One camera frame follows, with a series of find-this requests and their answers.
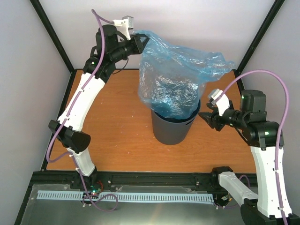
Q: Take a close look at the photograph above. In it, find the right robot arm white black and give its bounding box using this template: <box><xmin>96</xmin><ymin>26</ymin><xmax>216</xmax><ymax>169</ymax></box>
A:
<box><xmin>199</xmin><ymin>89</ymin><xmax>300</xmax><ymax>225</ymax></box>

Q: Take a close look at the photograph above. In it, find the black frame post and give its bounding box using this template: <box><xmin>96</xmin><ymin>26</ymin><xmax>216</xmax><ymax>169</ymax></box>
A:
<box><xmin>235</xmin><ymin>0</ymin><xmax>285</xmax><ymax>72</ymax></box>
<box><xmin>30</xmin><ymin>0</ymin><xmax>76</xmax><ymax>71</ymax></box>

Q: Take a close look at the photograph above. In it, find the small circuit board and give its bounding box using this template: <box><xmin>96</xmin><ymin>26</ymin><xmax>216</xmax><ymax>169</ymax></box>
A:
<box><xmin>91</xmin><ymin>180</ymin><xmax>104</xmax><ymax>195</ymax></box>

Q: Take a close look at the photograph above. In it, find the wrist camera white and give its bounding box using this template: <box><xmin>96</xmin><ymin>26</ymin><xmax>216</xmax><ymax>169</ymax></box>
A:
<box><xmin>208</xmin><ymin>89</ymin><xmax>230</xmax><ymax>116</ymax></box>
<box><xmin>112</xmin><ymin>15</ymin><xmax>134</xmax><ymax>40</ymax></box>

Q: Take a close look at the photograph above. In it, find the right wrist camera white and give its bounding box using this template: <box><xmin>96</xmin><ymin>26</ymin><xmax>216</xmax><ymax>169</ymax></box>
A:
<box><xmin>208</xmin><ymin>89</ymin><xmax>230</xmax><ymax>116</ymax></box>

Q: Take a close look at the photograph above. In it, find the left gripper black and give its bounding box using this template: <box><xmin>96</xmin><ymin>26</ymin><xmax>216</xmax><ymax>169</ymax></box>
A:
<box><xmin>111</xmin><ymin>34</ymin><xmax>150</xmax><ymax>62</ymax></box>

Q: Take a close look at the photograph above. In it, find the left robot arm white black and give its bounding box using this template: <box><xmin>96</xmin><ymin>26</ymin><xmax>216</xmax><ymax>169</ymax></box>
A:
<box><xmin>48</xmin><ymin>24</ymin><xmax>149</xmax><ymax>189</ymax></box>

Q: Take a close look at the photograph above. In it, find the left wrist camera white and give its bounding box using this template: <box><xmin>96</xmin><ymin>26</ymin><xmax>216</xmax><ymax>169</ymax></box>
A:
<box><xmin>112</xmin><ymin>15</ymin><xmax>134</xmax><ymax>40</ymax></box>

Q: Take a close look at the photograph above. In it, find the blue plastic trash bag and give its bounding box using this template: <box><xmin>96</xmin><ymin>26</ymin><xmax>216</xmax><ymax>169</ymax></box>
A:
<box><xmin>134</xmin><ymin>30</ymin><xmax>235</xmax><ymax>120</ymax></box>

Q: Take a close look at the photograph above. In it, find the black frame post left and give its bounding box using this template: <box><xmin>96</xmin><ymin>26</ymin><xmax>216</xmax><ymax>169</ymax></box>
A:
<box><xmin>30</xmin><ymin>0</ymin><xmax>76</xmax><ymax>71</ymax></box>

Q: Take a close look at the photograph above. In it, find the black frame post right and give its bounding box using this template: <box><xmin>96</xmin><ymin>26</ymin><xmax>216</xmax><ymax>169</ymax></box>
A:
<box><xmin>235</xmin><ymin>0</ymin><xmax>285</xmax><ymax>72</ymax></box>

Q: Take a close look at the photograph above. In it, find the metal base plate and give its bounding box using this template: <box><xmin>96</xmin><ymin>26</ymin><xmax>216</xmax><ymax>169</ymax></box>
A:
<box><xmin>16</xmin><ymin>185</ymin><xmax>243</xmax><ymax>225</ymax></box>

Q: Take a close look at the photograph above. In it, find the dark grey trash bin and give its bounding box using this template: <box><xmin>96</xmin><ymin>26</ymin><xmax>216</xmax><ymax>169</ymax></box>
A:
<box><xmin>151</xmin><ymin>101</ymin><xmax>201</xmax><ymax>145</ymax></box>

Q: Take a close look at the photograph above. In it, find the light blue slotted cable duct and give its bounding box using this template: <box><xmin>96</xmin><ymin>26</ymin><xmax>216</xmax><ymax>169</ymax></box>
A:
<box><xmin>36</xmin><ymin>190</ymin><xmax>213</xmax><ymax>204</ymax></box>

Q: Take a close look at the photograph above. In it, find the black aluminium rail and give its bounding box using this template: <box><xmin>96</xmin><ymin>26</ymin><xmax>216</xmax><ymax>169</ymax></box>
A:
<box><xmin>30</xmin><ymin>171</ymin><xmax>213</xmax><ymax>191</ymax></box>

